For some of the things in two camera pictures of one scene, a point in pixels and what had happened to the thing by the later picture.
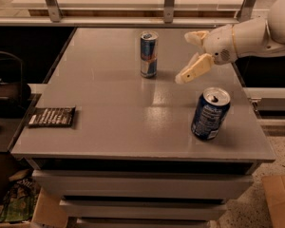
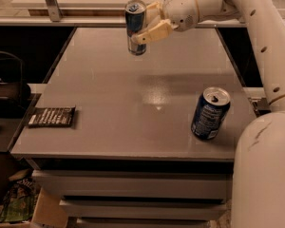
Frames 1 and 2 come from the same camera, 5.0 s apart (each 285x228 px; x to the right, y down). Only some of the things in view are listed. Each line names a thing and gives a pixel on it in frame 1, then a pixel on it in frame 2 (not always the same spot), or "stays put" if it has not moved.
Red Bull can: (149, 48) -> (136, 21)
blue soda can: (210, 113) stays put
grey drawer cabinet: (132, 160) stays put
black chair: (9, 94) stays put
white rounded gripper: (219, 47) -> (180, 9)
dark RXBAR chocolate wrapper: (52, 117) stays put
